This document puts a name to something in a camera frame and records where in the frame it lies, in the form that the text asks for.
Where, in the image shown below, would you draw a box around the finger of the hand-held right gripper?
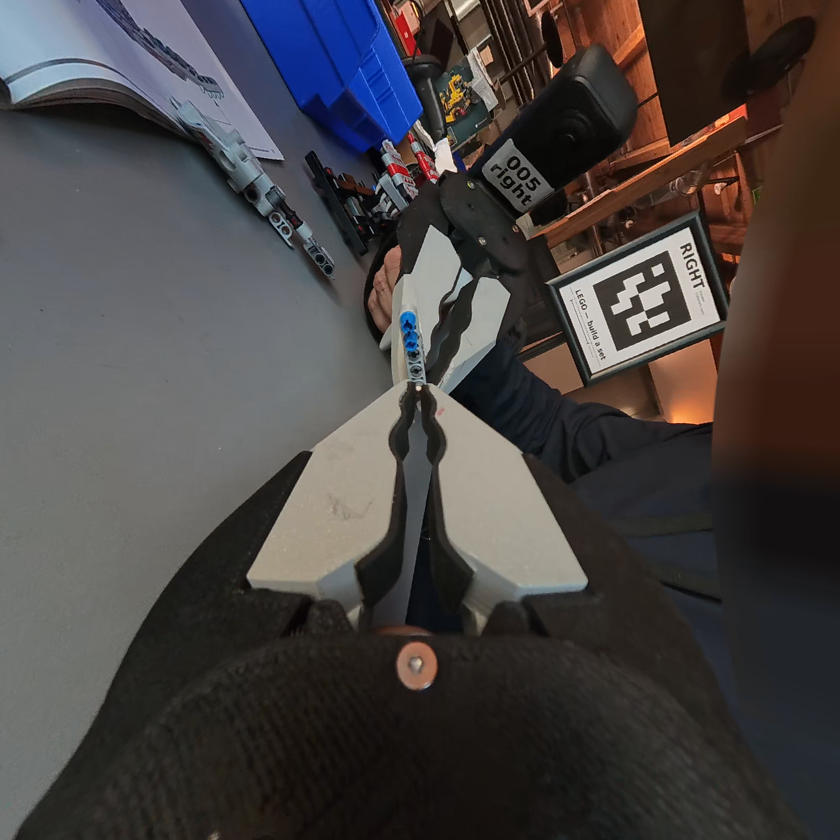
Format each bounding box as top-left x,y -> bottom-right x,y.
435,277 -> 513,396
407,225 -> 465,360

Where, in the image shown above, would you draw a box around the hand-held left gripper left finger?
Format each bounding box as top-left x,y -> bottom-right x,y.
248,385 -> 422,614

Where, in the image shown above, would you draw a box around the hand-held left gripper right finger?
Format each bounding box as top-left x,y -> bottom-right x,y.
422,386 -> 589,618

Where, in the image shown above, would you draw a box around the grey lego beam blue pins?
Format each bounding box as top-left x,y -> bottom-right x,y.
390,274 -> 431,389

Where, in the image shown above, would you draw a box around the person's right forearm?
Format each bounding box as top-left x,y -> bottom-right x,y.
451,341 -> 716,480

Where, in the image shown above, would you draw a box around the black and red lego assembly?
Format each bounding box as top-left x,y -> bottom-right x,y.
304,138 -> 442,257

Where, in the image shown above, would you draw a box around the grey lego assembly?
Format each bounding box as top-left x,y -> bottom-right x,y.
172,97 -> 337,280

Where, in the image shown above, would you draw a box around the lego instruction booklet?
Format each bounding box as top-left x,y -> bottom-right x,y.
0,0 -> 284,161

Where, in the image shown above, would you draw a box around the person's right hand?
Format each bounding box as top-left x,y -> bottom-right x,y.
367,251 -> 410,338

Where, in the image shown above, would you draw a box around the yellow vehicle picture card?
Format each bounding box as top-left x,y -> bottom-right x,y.
436,49 -> 500,148

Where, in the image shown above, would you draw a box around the person's dark trouser legs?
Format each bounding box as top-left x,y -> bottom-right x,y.
564,459 -> 729,657

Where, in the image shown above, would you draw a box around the framed marker sign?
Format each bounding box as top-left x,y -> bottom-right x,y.
546,211 -> 729,387

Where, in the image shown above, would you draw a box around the wooden shelf board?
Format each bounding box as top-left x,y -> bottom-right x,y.
532,118 -> 750,245

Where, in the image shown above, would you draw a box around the blue plastic bin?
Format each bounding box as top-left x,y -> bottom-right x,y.
239,0 -> 424,155

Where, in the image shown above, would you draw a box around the black curved handle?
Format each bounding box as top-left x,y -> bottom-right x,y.
402,56 -> 448,142

